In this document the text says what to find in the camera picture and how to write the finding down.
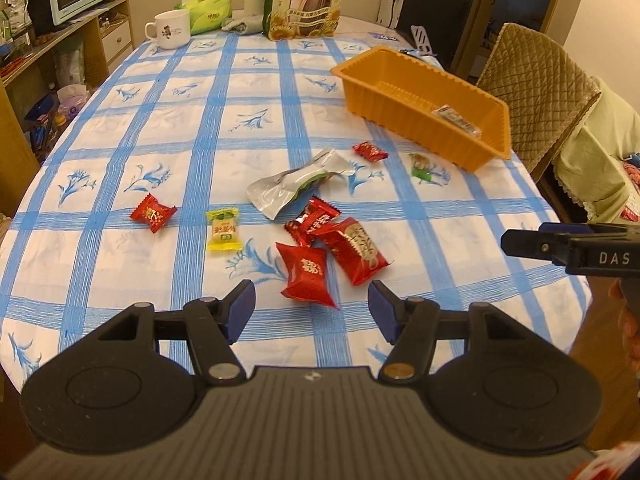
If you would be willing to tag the green candy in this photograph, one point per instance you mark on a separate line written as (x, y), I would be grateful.
(422, 166)

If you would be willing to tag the white mug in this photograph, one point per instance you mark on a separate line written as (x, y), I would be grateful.
(172, 29)

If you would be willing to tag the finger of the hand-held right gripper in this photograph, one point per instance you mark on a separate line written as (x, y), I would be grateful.
(530, 245)
(562, 228)

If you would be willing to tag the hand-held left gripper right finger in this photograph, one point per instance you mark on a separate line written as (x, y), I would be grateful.
(382, 315)

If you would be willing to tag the purple tissue pack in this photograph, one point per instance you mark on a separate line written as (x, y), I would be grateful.
(72, 100)

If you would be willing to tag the pale green cloth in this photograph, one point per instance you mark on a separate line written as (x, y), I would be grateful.
(600, 160)

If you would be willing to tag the large red snack packet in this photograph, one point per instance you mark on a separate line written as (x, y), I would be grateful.
(352, 250)

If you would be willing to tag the red candy with gold print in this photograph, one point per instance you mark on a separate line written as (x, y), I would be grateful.
(152, 212)

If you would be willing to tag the yellow candy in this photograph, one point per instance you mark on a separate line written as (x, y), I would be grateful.
(224, 230)

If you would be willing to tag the green tissue pack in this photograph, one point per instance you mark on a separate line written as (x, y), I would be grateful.
(210, 12)

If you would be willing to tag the silver foil snack packet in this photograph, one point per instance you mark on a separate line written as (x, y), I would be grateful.
(280, 187)

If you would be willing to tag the person's right hand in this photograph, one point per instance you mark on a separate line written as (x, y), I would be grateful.
(629, 325)

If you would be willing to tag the red white patterned clothing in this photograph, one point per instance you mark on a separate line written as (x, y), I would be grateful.
(615, 462)

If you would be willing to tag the dark red candy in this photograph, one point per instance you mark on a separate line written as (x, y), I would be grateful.
(312, 220)

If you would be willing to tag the blue checked tablecloth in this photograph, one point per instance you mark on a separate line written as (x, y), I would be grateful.
(165, 125)

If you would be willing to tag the orange plastic tray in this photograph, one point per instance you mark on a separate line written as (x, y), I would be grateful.
(400, 95)

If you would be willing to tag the clear wrapped snack bar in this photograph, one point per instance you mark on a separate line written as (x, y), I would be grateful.
(456, 120)

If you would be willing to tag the red pillow snack packet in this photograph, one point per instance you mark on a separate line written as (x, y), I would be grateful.
(306, 275)

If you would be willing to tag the crumpled grey wrapper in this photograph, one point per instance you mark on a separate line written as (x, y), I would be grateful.
(242, 24)

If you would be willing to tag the wooden shelf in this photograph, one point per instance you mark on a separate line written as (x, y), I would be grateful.
(95, 60)

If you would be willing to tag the small red candy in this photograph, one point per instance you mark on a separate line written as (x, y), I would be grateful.
(370, 152)

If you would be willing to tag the quilted chair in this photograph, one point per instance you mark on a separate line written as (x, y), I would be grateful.
(535, 90)

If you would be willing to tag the grey phone stand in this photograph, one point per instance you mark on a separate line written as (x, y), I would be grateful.
(422, 40)

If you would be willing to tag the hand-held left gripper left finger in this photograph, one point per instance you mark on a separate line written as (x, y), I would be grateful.
(242, 310)

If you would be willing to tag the sunflower seed bag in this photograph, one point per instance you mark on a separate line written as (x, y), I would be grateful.
(305, 0)

